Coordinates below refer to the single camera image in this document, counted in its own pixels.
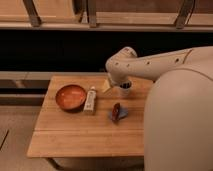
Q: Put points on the white cup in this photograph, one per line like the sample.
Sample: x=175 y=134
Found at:
x=124 y=89

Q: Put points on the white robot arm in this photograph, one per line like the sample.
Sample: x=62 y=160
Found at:
x=178 y=112

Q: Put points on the dark red oblong object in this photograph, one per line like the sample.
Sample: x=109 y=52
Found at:
x=115 y=112

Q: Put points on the wooden shelf frame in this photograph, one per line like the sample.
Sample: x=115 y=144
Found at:
x=108 y=15

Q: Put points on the white tube with label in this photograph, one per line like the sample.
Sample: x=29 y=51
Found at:
x=90 y=100

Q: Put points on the orange wooden bowl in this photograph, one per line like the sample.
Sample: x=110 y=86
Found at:
x=71 y=97

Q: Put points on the wooden table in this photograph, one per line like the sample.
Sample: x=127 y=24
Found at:
x=61 y=134

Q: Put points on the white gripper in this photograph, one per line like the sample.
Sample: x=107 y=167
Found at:
x=121 y=81

